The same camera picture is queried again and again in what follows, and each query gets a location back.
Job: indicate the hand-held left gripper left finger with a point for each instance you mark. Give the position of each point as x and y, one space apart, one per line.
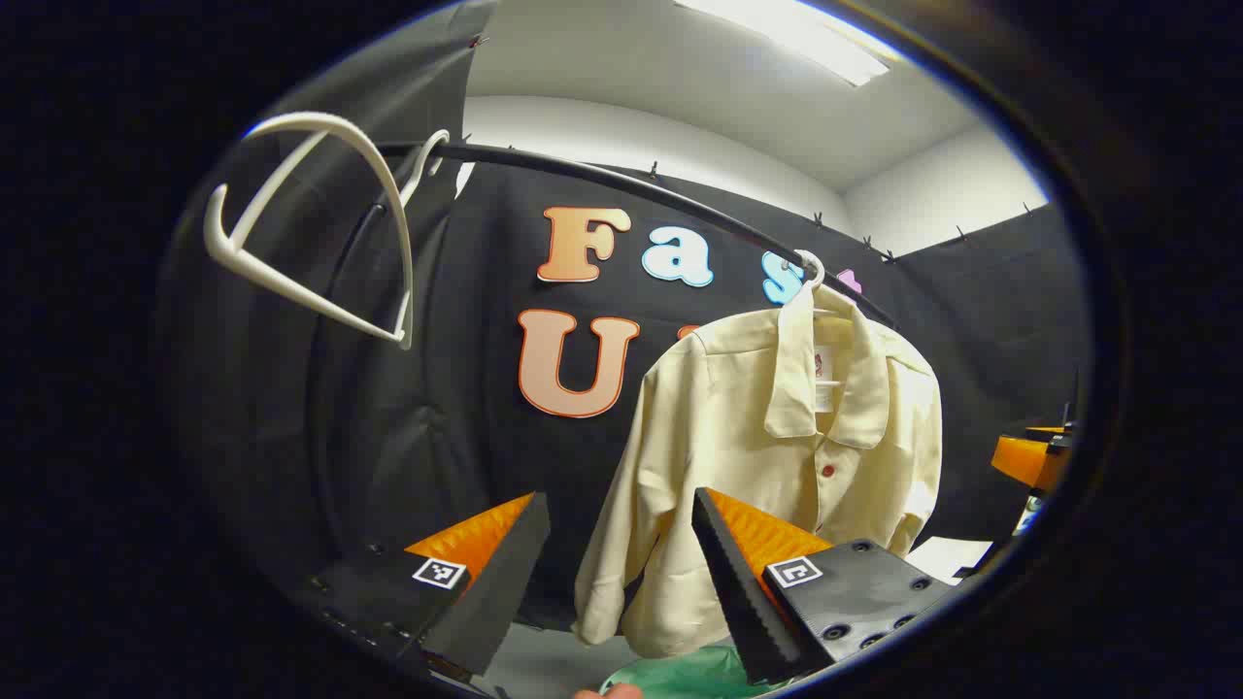
505 573

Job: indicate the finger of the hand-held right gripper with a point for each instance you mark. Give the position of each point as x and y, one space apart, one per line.
1029 461

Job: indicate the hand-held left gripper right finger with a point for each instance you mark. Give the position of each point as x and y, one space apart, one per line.
738 592

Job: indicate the green laundry hamper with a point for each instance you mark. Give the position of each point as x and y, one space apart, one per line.
699 675

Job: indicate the cream button shirt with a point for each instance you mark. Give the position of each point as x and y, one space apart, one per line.
738 437

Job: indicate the white plastic hanger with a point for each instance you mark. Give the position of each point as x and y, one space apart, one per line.
374 165
816 264

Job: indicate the black clothes rack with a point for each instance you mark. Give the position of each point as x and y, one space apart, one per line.
583 172

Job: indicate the ceiling light panel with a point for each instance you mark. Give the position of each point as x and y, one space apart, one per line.
806 34

